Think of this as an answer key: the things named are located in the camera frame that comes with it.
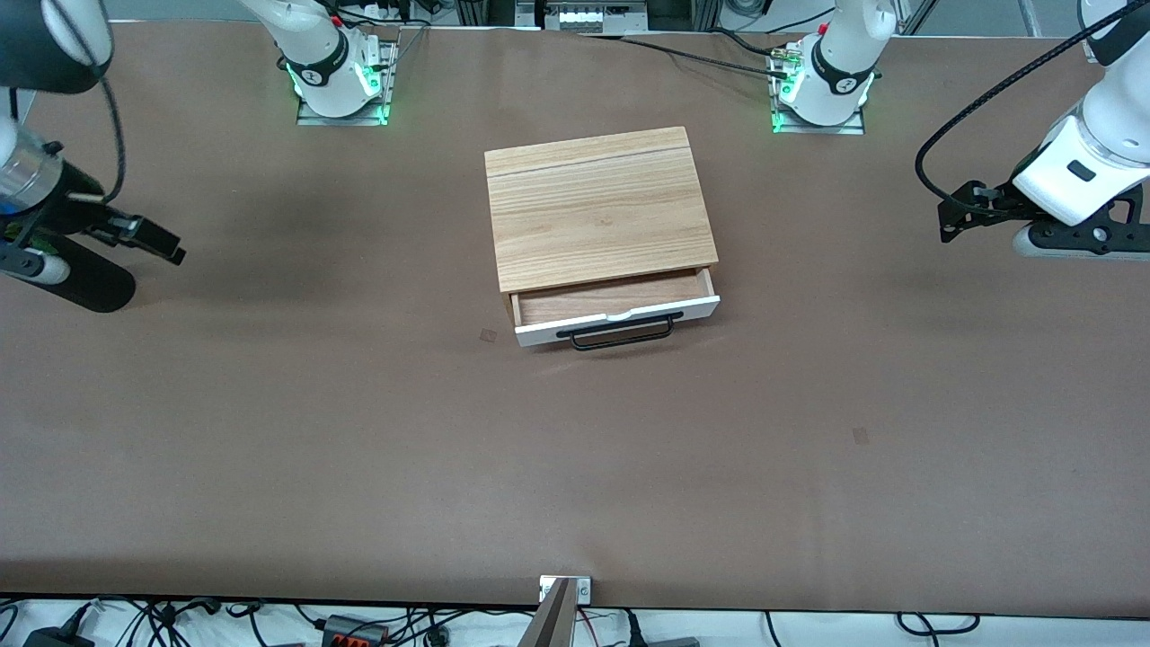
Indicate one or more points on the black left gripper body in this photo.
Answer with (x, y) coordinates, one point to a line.
(991, 208)

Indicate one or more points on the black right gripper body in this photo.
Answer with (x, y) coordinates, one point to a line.
(65, 206)

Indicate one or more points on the light wooden drawer cabinet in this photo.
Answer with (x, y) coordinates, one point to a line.
(597, 211)

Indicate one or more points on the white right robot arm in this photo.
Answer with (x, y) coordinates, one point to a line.
(319, 54)

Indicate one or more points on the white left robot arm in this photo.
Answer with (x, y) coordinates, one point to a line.
(840, 63)

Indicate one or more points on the black cylindrical vase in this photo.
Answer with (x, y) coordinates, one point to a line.
(94, 283)

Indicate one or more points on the black power adapter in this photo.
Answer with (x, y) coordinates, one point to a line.
(56, 638)

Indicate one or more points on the white power strip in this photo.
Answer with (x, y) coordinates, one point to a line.
(575, 16)

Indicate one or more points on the orange and black connector box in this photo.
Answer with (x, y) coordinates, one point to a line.
(355, 631)

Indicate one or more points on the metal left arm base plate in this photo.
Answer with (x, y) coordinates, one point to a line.
(858, 126)

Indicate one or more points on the metal table corner bracket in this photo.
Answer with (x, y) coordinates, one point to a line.
(1092, 49)

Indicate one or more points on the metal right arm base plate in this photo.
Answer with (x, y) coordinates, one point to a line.
(384, 81)

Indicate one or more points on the small metal edge bracket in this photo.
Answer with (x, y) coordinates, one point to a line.
(579, 589)

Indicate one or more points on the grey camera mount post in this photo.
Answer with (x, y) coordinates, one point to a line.
(552, 620)

